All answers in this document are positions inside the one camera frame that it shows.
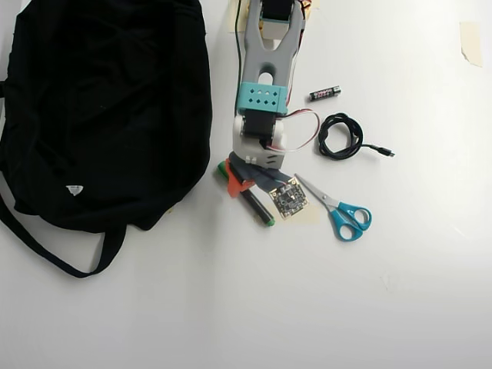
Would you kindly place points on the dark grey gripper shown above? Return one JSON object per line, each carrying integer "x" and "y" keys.
{"x": 235, "y": 184}

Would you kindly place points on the green black marker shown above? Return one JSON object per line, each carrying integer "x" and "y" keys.
{"x": 257, "y": 207}

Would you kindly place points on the white teal grey robot arm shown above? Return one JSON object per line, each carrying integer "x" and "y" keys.
{"x": 261, "y": 98}

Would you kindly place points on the black fabric bag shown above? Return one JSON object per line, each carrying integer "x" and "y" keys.
{"x": 96, "y": 115}

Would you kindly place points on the long beige masking tape strip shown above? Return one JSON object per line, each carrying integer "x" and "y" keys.
{"x": 312, "y": 216}

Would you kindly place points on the black AAA battery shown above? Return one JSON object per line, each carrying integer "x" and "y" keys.
{"x": 324, "y": 94}

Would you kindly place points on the narrow beige masking tape strip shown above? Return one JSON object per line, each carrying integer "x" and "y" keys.
{"x": 233, "y": 19}

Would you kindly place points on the small beige masking tape piece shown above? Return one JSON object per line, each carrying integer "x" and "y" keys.
{"x": 315, "y": 4}

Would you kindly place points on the torn beige masking tape piece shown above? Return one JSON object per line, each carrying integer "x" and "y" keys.
{"x": 472, "y": 42}

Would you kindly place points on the camera circuit board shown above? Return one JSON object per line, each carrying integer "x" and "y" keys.
{"x": 290, "y": 198}

